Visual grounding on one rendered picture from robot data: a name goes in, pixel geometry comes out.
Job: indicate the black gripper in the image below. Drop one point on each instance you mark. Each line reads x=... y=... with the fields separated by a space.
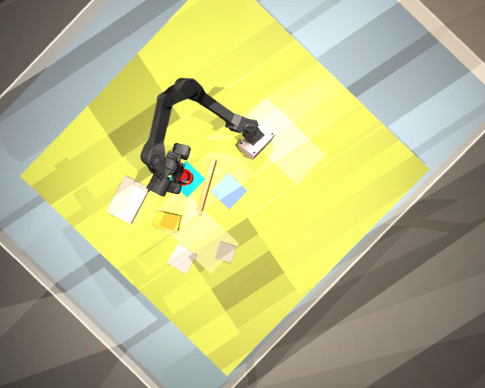
x=183 y=151

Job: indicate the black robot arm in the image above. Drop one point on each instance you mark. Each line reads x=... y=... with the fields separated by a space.
x=153 y=153

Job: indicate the orange flat bar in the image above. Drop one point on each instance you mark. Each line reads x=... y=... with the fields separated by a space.
x=207 y=185

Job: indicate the yellow rectangular block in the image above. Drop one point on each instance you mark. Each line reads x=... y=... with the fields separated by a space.
x=165 y=220

